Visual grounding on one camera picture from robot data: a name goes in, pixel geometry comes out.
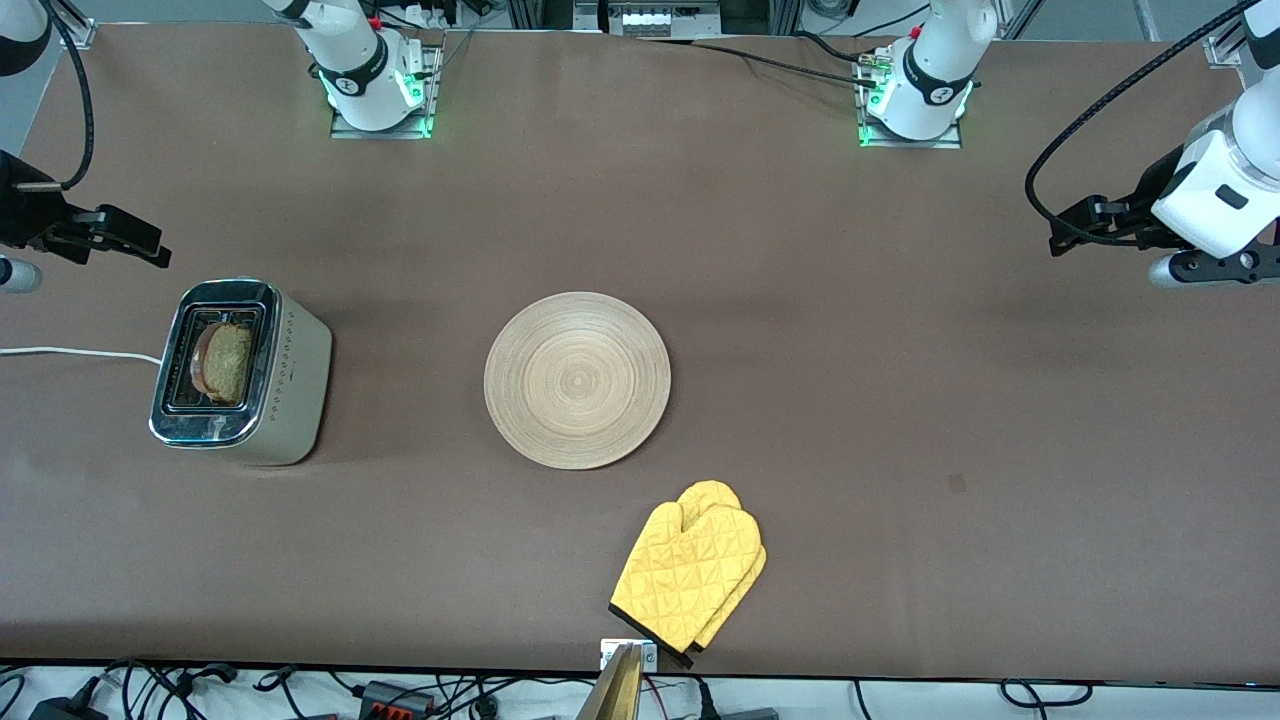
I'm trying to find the long black table cable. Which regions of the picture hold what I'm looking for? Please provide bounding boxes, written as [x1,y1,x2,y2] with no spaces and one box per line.
[690,40,881,89]

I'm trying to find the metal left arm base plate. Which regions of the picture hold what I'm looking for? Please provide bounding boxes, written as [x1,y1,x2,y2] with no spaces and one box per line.
[857,50,963,150]

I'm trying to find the black adapter with red plugs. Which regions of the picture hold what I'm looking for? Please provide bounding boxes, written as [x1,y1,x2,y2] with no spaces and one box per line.
[360,682,436,717]

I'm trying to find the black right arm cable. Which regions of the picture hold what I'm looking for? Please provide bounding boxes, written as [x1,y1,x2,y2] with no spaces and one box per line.
[15,0,96,191]

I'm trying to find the beige chrome two-slot toaster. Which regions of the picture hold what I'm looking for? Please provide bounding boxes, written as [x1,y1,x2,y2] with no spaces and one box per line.
[149,278,334,468]

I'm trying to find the white toaster power cord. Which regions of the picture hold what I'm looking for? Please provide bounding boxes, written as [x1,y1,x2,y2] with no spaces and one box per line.
[0,346,163,366]

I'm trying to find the black looped floor cable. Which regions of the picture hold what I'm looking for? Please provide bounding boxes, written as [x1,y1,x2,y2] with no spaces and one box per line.
[1000,680,1093,707]

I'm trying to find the yellow quilted oven mitt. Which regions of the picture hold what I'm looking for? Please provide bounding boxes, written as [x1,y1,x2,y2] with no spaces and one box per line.
[609,480,763,661]
[680,540,768,669]

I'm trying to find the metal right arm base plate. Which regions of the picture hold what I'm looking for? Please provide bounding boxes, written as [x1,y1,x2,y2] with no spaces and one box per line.
[330,45,444,139]

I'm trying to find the short black table cable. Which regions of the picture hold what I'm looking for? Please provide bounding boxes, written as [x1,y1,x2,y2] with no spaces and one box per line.
[795,32,876,63]

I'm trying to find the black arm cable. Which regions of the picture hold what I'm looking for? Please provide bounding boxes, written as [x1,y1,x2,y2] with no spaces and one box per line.
[1028,0,1256,251]
[15,0,96,191]

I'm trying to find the brown bread slice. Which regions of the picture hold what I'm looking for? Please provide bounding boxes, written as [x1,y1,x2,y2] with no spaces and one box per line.
[190,320,255,406]

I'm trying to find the gold camera stand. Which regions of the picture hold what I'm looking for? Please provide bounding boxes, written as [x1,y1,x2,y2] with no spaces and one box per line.
[575,643,646,720]

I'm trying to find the aluminium frame post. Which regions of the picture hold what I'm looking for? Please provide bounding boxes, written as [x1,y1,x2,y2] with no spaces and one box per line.
[1205,0,1280,69]
[38,0,97,49]

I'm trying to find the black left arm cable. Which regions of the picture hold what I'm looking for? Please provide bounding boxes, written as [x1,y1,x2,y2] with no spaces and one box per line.
[1028,0,1256,251]

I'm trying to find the round wooden plate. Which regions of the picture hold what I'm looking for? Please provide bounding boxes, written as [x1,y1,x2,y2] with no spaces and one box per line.
[484,291,672,471]

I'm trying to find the white power strip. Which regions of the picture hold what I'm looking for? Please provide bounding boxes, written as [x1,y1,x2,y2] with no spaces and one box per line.
[610,0,721,39]

